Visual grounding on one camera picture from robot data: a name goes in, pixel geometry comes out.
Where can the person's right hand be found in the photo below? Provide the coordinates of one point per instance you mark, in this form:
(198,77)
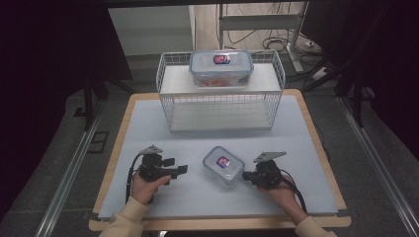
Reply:
(283,196)

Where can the black stand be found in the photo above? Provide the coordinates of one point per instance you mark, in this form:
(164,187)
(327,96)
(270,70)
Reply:
(357,95)
(88,98)

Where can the black floor plate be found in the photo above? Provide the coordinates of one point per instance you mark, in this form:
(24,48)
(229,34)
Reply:
(98,142)

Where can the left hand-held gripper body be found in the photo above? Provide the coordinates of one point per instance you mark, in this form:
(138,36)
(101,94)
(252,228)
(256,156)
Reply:
(153,168)

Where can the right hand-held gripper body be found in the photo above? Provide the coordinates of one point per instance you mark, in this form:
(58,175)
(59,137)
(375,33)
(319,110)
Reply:
(268,174)

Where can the white panel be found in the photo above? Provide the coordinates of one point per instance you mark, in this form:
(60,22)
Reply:
(148,29)

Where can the person's left hand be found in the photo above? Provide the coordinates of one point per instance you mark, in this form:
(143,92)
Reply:
(143,191)

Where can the black tape piece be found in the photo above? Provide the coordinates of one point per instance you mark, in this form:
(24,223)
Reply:
(342,213)
(93,216)

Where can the metal floor rail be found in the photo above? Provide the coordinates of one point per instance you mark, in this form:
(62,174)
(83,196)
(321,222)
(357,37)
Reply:
(66,177)
(378,158)

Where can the dark curtain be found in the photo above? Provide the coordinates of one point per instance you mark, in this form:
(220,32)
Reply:
(39,65)
(388,59)

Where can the light blue table mat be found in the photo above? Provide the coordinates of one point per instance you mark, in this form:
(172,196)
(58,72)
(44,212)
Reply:
(210,200)

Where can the small clear food container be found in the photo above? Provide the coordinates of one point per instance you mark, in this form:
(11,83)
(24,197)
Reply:
(224,166)

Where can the large clear food container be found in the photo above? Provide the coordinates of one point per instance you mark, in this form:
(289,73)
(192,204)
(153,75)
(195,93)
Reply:
(220,67)

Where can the white metal desk frame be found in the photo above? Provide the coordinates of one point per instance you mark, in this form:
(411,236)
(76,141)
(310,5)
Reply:
(260,22)

